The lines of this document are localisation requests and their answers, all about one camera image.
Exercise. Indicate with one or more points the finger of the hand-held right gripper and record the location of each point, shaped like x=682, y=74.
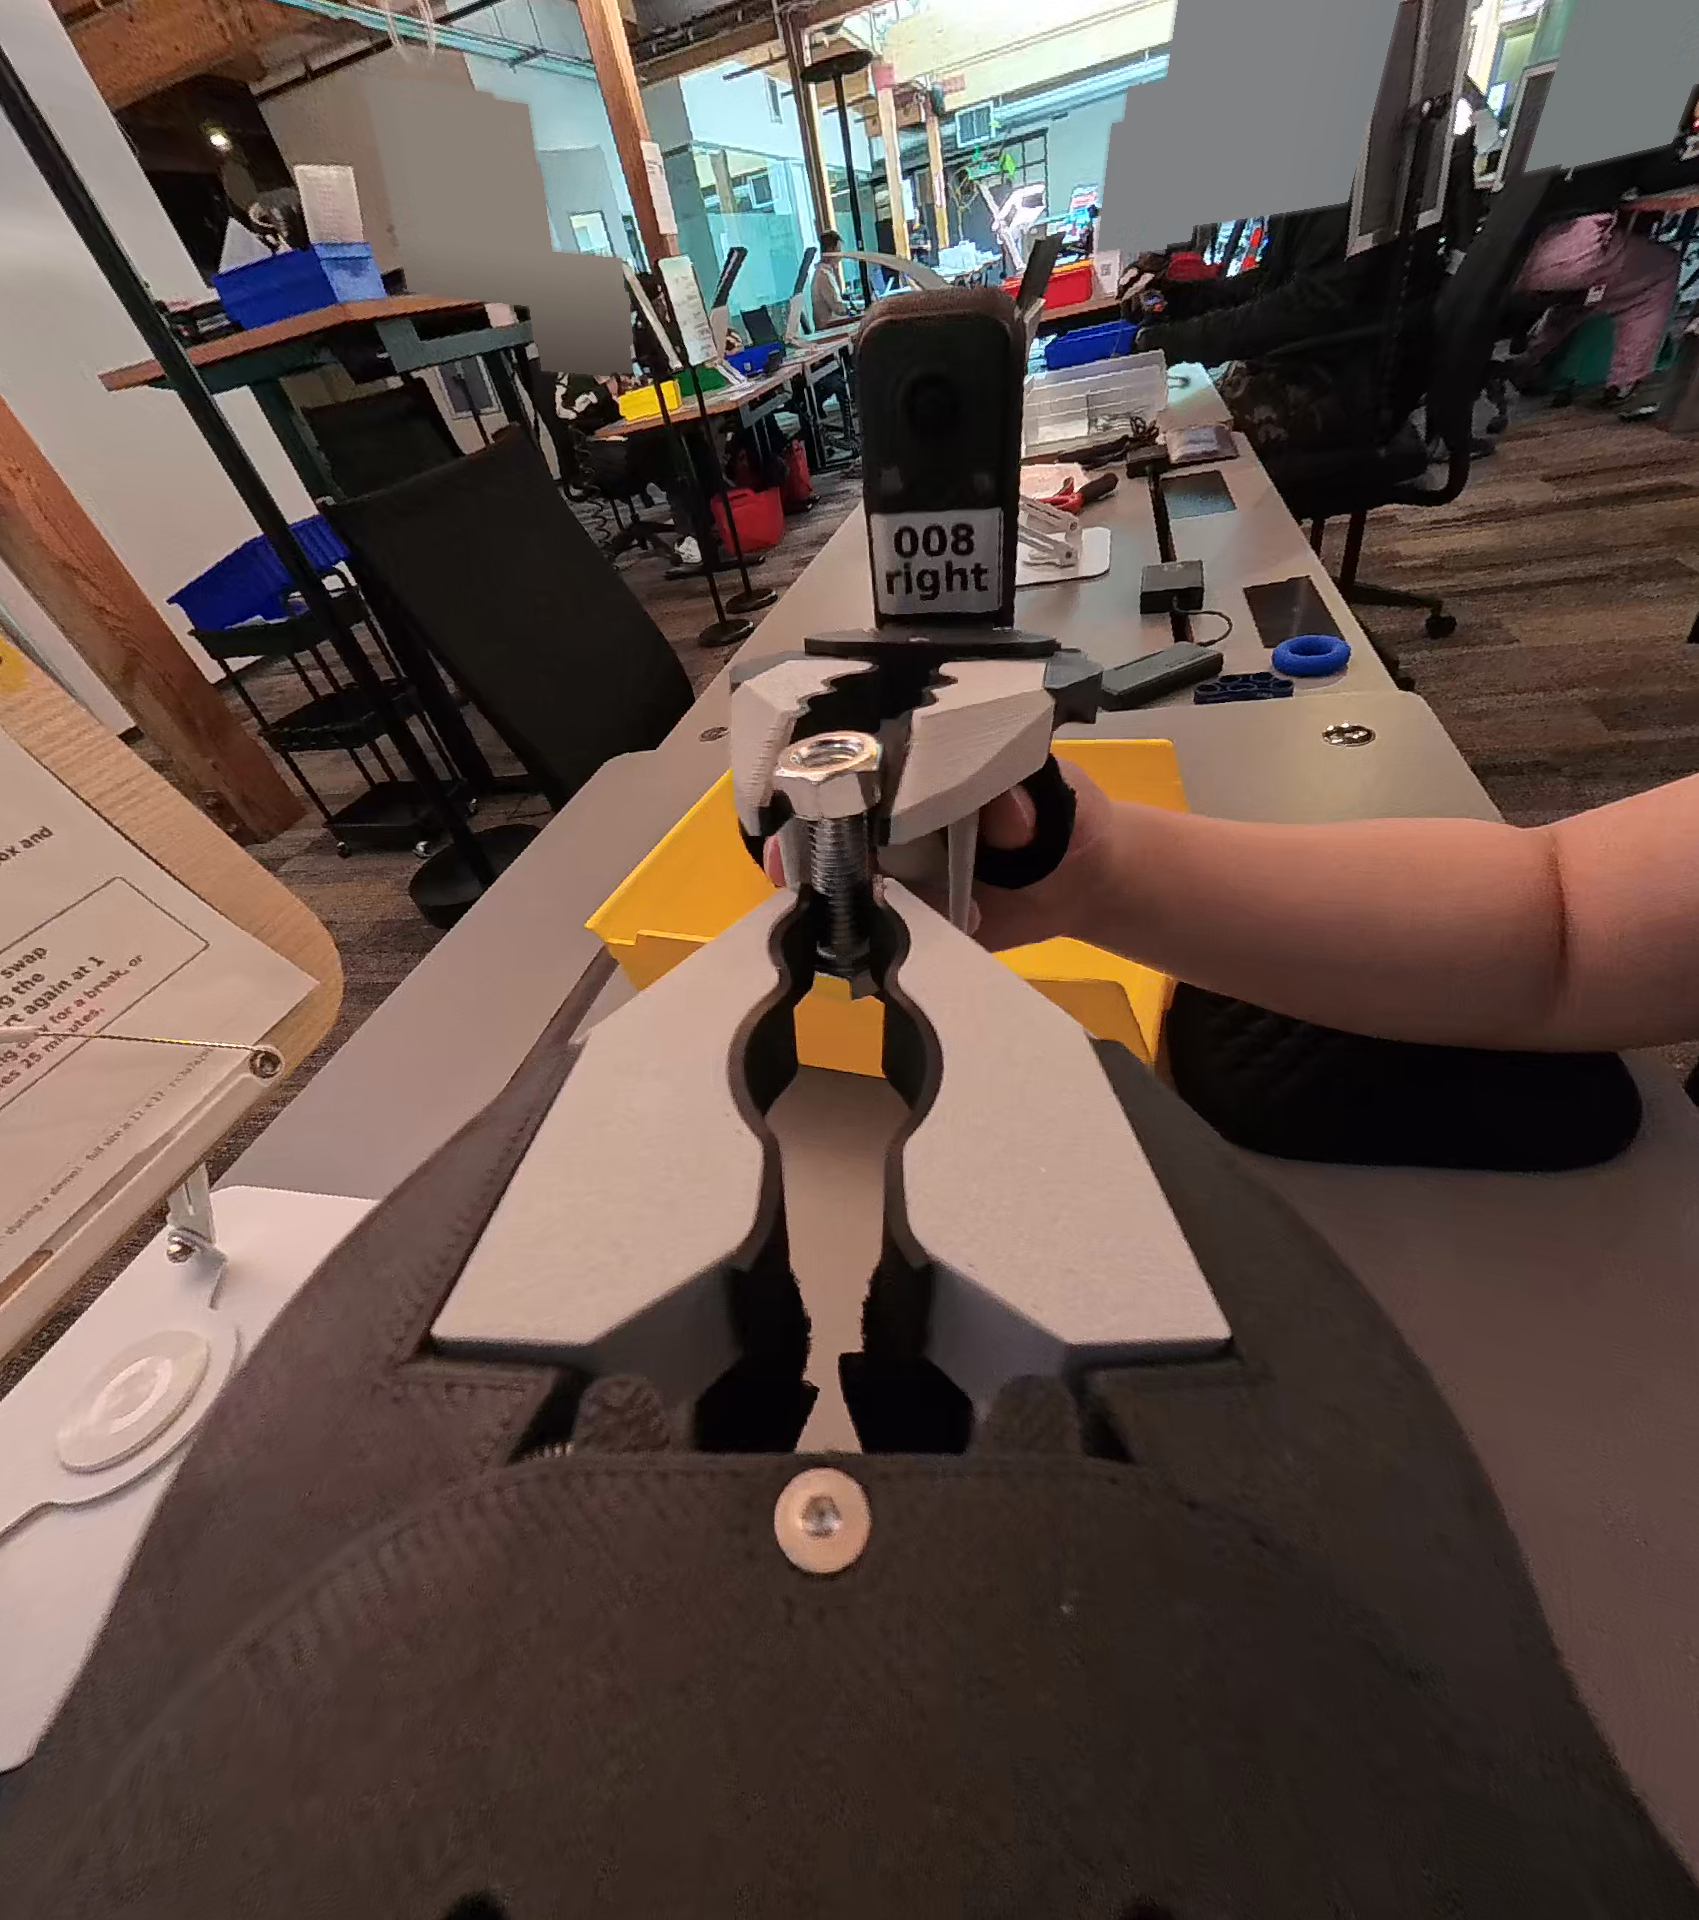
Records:
x=766, y=721
x=976, y=742

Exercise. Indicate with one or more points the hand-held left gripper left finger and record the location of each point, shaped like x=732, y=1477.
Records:
x=610, y=1201

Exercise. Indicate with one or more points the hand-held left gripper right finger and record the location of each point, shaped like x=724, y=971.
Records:
x=1060, y=1201

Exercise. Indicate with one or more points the steel bolt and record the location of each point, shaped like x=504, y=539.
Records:
x=838, y=884

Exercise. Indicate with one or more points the yellow plastic bin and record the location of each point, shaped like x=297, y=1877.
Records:
x=670, y=900

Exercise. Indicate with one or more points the person's right forearm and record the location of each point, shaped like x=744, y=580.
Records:
x=1390, y=931

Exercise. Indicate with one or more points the person's right hand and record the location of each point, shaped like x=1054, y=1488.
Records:
x=1090, y=884

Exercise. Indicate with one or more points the clear plastic organizer box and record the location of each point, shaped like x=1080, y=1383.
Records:
x=1090, y=399

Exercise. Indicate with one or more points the black rectangular device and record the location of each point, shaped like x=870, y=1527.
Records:
x=1164, y=675

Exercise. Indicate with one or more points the red bin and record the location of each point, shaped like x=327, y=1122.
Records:
x=748, y=519

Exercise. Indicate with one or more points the small white stand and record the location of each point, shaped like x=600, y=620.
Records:
x=1074, y=562

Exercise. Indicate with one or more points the blue flat tool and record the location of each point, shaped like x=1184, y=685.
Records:
x=1202, y=691

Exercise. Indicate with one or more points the black power adapter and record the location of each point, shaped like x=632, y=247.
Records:
x=1174, y=585

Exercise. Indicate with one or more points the black table pad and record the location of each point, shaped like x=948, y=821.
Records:
x=1296, y=613
x=1200, y=495

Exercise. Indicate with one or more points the black mesh office chair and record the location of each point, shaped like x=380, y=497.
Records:
x=488, y=601

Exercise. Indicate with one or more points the black floor stand pole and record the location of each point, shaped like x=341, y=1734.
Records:
x=476, y=882

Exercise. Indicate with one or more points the black wrist rest pad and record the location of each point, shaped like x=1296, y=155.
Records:
x=1390, y=1103

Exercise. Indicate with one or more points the black rolling cart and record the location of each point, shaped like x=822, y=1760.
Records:
x=384, y=818

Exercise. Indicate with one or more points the blue plastic bin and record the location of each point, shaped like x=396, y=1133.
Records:
x=243, y=578
x=295, y=289

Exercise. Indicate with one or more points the instruction sheet on clipboard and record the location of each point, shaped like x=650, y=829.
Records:
x=189, y=841

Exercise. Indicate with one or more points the wooden top standing desk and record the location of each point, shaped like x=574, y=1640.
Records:
x=339, y=322

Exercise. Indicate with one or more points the white stand base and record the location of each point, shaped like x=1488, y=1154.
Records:
x=115, y=1574

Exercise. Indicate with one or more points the printed instruction sheet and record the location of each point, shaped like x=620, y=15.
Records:
x=39, y=900

